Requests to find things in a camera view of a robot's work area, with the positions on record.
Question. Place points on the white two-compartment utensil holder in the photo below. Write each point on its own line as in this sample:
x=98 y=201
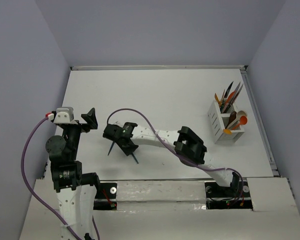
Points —
x=219 y=121

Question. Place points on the beige plastic spoon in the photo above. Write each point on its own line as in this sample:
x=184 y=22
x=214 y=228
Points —
x=239 y=114

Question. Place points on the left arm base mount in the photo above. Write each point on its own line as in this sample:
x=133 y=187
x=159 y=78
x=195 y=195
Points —
x=106 y=197

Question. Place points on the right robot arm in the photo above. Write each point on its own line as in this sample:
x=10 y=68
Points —
x=183 y=143

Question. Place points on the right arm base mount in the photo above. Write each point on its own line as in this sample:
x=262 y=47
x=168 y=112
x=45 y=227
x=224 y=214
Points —
x=223 y=198

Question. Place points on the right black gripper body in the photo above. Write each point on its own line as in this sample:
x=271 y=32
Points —
x=129 y=149

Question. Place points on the teal plastic knife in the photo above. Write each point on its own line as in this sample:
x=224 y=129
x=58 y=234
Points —
x=134 y=157

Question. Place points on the pink-handle metal knife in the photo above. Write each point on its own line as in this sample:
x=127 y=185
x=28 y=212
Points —
x=236 y=93

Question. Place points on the yellow-orange plastic spoon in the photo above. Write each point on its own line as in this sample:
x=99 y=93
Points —
x=227 y=131

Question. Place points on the orange-red plastic knife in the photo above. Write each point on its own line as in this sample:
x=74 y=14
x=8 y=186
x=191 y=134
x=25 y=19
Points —
x=230 y=99

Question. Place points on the orange-red plastic spoon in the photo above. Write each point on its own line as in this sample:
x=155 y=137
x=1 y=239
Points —
x=242 y=121

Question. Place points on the dark brown wooden spoon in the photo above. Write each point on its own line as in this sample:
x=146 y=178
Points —
x=232 y=117

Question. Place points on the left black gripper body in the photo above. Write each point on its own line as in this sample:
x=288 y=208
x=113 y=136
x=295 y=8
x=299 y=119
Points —
x=72 y=132

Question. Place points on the orange knife in holder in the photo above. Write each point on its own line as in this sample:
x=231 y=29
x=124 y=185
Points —
x=217 y=99

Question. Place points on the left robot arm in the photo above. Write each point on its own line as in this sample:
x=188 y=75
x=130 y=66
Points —
x=75 y=190

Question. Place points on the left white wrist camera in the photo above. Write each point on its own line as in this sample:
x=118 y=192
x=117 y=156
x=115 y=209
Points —
x=62 y=115

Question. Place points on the patterned-handle metal knife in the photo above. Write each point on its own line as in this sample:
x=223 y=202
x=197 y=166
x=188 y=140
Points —
x=224 y=98

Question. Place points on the blue plastic spoon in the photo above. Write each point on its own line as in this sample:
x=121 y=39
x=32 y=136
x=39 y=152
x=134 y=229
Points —
x=111 y=147

